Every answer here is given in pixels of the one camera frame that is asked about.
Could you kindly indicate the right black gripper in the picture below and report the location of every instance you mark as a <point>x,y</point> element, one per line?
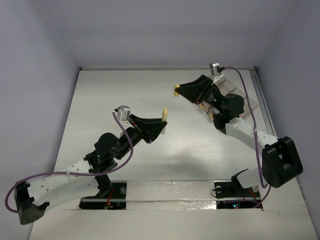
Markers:
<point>200,87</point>

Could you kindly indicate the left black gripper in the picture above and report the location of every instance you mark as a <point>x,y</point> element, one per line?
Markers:
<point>140,128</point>

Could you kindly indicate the yellow highlighter pen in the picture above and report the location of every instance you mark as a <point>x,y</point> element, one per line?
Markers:
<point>164,117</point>

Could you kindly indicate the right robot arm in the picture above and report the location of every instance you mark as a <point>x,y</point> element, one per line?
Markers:
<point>279,161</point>

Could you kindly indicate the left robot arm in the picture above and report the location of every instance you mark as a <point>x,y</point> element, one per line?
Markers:
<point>88,178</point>

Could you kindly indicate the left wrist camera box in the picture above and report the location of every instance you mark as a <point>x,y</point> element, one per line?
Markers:
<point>123,113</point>

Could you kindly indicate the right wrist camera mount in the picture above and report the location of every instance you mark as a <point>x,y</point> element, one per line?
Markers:
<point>216,71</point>

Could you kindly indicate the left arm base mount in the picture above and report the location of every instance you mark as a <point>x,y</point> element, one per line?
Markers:
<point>110,195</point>

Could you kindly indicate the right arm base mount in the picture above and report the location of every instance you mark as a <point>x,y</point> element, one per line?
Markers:
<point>230,194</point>

